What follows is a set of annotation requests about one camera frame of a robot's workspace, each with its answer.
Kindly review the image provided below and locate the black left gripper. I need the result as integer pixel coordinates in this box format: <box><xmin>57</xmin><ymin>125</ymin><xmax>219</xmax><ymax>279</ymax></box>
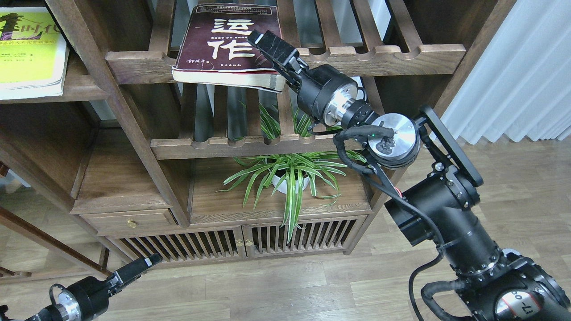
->
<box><xmin>56</xmin><ymin>253</ymin><xmax>163</xmax><ymax>321</ymax></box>

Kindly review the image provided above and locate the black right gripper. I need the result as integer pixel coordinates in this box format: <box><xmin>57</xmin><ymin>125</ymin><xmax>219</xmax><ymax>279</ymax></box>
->
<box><xmin>247</xmin><ymin>30</ymin><xmax>358</xmax><ymax>126</ymax></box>

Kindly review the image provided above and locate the dark maroon book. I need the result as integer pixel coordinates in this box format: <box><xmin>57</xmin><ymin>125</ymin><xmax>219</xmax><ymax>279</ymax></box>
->
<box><xmin>172</xmin><ymin>3</ymin><xmax>285</xmax><ymax>93</ymax></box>

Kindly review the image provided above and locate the yellow green book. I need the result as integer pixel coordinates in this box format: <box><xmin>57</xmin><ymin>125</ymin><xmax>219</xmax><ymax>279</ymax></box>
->
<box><xmin>0</xmin><ymin>7</ymin><xmax>69</xmax><ymax>100</ymax></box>

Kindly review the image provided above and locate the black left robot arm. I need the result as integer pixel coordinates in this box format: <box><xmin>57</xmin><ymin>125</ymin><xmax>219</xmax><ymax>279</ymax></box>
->
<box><xmin>11</xmin><ymin>253</ymin><xmax>169</xmax><ymax>321</ymax></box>

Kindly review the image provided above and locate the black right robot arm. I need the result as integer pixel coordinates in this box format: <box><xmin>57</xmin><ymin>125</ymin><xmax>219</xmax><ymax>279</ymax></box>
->
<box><xmin>248</xmin><ymin>31</ymin><xmax>570</xmax><ymax>321</ymax></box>

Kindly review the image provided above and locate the green spider plant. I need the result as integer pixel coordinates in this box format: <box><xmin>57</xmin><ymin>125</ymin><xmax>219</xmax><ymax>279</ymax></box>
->
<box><xmin>218</xmin><ymin>98</ymin><xmax>381</xmax><ymax>244</ymax></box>

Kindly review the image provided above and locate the dark wooden bookshelf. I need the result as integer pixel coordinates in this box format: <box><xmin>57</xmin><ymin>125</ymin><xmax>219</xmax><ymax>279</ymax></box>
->
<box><xmin>1</xmin><ymin>0</ymin><xmax>515</xmax><ymax>266</ymax></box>

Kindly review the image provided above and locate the white pleated curtain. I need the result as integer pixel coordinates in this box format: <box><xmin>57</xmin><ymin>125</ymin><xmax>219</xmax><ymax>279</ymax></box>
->
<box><xmin>442</xmin><ymin>0</ymin><xmax>571</xmax><ymax>144</ymax></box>

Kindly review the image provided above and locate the dark wooden side frame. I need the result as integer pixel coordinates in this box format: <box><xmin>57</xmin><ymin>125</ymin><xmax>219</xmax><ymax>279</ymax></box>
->
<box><xmin>0</xmin><ymin>165</ymin><xmax>122</xmax><ymax>283</ymax></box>

